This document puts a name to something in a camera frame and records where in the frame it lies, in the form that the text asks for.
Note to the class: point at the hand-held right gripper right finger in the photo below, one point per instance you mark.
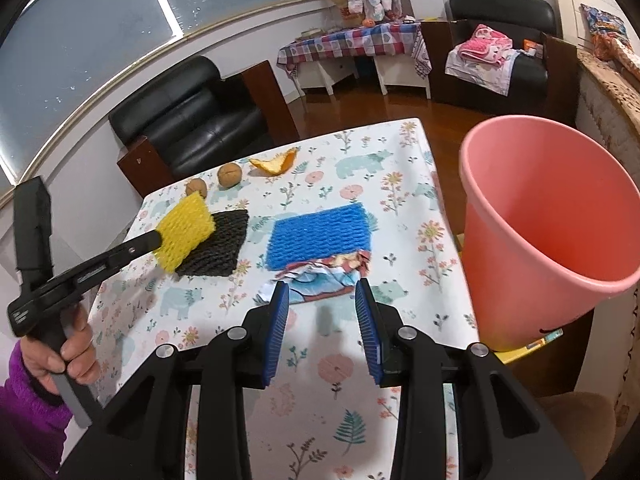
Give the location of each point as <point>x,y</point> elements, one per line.
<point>367,330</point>

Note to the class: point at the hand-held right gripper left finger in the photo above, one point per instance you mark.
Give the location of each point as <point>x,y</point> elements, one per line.
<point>277,330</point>

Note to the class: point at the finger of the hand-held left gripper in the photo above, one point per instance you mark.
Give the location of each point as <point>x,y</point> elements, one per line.
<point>137,246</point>

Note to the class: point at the yellow foam fruit net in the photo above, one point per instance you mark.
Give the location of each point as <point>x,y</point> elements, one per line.
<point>185,232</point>

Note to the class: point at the colourful printed wrapper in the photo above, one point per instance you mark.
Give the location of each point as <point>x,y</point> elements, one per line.
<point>320,280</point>

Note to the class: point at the pink plastic bucket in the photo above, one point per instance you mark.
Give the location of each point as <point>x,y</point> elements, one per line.
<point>530,210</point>

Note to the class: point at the person's left forearm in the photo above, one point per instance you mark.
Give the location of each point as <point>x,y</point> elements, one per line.
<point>25,425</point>

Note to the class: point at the person's left hand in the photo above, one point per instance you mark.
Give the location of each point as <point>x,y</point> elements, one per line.
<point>77,355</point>

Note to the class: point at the walnut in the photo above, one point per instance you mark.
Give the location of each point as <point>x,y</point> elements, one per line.
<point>229,175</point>
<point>196,187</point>

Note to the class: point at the black foam fruit net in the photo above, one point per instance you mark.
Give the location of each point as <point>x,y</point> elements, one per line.
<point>222,247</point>

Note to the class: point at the blue foam fruit net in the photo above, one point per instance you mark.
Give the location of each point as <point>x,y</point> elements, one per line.
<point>320,232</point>

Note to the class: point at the black leather armchair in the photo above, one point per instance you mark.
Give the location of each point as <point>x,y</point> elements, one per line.
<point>500,7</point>
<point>195,115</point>

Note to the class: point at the floral animal print tablecloth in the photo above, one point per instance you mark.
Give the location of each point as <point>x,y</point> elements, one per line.
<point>325,185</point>

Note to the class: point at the orange peel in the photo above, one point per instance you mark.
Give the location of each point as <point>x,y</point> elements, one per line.
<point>272,164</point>

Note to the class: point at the yellow printed box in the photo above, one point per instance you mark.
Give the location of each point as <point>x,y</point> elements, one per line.
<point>530,351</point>

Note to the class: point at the large curved window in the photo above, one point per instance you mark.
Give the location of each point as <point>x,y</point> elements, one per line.
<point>100,60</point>

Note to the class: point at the brown wooden stool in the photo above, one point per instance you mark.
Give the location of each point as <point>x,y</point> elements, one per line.
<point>580,425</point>

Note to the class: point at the white desk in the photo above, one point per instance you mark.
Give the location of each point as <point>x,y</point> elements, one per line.
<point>320,72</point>

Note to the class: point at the white floral cloth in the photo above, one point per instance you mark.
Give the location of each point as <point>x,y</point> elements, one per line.
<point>480,77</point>

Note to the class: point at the checkered tablecloth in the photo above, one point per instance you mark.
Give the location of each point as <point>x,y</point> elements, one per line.
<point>345,42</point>

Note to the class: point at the pink folded blanket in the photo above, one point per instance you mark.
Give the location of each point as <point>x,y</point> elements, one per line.
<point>482,45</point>

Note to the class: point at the wooden basket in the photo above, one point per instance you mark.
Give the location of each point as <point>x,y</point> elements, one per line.
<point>345,7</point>

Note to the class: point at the bed with cream headboard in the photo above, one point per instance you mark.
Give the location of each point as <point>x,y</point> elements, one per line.
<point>600,105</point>

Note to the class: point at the orange snack packet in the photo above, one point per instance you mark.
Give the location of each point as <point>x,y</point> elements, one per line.
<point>532,47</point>

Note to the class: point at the brown floral blanket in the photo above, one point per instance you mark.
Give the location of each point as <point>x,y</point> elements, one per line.
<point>615,82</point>

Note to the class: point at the red dotted quilt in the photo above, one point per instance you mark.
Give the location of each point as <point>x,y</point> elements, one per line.
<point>631,57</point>

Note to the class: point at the colourful printed pillow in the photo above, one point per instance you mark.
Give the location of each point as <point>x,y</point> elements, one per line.
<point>602,27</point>

